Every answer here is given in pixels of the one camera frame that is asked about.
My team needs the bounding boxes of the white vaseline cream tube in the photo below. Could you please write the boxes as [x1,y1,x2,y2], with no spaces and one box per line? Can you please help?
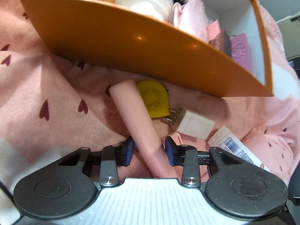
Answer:
[208,126,270,172]

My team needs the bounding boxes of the pink cylindrical bottle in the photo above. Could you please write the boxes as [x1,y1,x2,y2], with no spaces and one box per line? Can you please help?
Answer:
[109,79,179,178]

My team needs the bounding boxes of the yellow tape measure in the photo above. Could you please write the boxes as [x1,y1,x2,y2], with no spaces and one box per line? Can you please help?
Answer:
[136,80,170,118]

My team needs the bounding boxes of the red card box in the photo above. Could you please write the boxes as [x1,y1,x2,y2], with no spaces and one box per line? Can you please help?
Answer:
[207,20,224,52]

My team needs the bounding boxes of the white power adapter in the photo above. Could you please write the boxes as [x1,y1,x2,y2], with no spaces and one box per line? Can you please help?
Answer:
[164,106,215,140]

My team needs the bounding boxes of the pink printed bed quilt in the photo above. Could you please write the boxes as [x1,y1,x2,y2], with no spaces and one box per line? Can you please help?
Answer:
[1,0,299,191]

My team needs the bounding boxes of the grey felt pad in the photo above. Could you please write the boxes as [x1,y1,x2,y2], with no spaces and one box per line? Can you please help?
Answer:
[223,31,231,57]

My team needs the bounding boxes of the purple paw print pad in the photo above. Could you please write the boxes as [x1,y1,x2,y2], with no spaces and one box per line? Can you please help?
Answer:
[230,33,252,73]

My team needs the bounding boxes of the orange cardboard storage box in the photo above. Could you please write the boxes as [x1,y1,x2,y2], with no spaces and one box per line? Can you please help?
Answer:
[21,0,273,97]

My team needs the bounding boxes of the pink folded cloth pouch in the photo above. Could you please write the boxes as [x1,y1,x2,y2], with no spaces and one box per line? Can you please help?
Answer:
[171,0,209,44]

